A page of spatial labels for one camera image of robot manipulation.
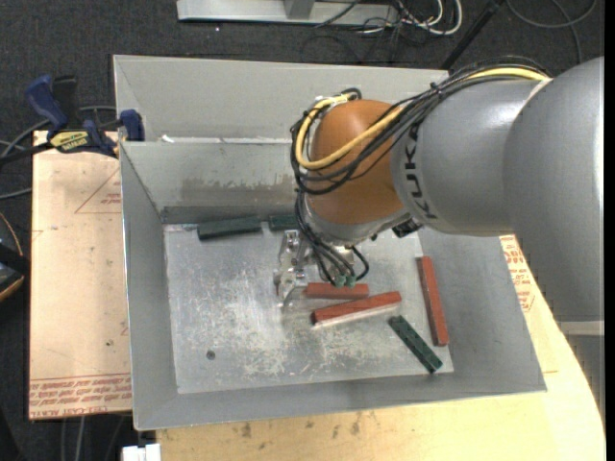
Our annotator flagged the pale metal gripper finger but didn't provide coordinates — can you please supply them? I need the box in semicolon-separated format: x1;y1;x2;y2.
280;279;309;312
272;269;295;302

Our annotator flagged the dark green flat block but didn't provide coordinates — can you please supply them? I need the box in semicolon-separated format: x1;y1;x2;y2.
387;314;445;376
267;213;300;232
196;214;263;241

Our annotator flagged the red-brown flat block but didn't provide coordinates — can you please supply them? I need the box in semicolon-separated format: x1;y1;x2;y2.
309;290;404;328
414;255;452;349
302;281;371;302

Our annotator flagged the grey metal bin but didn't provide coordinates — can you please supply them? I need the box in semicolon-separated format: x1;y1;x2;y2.
112;54;548;432

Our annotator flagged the brown cardboard board, red print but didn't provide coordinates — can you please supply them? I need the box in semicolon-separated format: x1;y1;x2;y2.
27;130;537;422

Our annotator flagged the black cylinder on white bracket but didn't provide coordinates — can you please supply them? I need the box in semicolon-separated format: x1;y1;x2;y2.
391;216;423;240

